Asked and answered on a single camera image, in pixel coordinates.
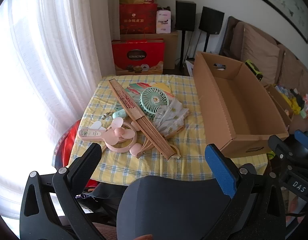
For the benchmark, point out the brown bamboo folding fan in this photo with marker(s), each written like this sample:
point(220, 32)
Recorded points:
point(134, 110)

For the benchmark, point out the painted round paper fan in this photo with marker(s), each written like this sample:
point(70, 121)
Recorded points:
point(139, 87)

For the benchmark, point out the cream plastic loop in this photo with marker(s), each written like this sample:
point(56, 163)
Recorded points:
point(176, 151)

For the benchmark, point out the small cardboard box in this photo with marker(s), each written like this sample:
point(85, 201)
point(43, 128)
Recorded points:
point(278, 100)

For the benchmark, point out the large beige cushion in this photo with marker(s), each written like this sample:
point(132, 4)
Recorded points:
point(258, 52)

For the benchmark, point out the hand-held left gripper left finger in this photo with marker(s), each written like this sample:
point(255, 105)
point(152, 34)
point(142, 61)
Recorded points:
point(86, 166)

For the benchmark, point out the brown cardboard carton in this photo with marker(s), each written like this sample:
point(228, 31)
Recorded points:
point(172, 47)

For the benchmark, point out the framed ink painting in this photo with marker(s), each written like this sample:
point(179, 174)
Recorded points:
point(281, 0)

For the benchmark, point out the pink handheld electric fan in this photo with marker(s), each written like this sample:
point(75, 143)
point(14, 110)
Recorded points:
point(119, 132)

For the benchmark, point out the white sheer curtain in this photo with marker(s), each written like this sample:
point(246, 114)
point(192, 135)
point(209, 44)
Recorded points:
point(44, 55)

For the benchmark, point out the large cardboard box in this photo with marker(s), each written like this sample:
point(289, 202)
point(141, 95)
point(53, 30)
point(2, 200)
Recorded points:
point(243, 100)

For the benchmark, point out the floral white folding fan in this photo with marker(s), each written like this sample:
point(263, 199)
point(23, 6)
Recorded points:
point(169, 117)

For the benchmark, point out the small box of clutter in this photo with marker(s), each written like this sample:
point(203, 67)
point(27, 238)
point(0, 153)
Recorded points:
point(296, 100)

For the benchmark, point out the black speaker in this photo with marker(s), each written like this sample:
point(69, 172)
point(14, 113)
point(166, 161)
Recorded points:
point(185, 15)
point(211, 20)

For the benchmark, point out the mint green handheld fan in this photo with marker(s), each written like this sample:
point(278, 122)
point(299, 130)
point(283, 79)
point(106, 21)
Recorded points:
point(154, 101)

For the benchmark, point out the red tea gift box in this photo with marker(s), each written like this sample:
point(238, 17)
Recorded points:
point(137, 17)

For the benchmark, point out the white tissue pack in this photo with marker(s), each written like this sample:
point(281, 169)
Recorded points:
point(164, 21)

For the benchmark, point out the black speaker stand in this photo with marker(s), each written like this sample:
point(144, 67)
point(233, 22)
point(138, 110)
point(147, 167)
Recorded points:
point(183, 50)
point(207, 42)

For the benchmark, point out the green and black device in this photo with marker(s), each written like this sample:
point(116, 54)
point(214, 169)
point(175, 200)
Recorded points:
point(253, 70)

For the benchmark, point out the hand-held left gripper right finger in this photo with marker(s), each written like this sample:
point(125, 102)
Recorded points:
point(220, 171)

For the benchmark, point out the small metal key clip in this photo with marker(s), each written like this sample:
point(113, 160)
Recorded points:
point(107, 115)

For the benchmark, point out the brown sofa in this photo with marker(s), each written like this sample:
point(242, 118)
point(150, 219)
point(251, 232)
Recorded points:
point(231, 37)

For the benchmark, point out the white box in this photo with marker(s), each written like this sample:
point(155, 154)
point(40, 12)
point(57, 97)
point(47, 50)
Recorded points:
point(189, 67)

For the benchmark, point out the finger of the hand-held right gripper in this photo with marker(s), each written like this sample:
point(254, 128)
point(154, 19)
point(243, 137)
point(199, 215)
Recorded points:
point(277, 143)
point(302, 137)

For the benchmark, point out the red gift bag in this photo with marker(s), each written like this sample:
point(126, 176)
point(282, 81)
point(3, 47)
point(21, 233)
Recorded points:
point(136, 52)

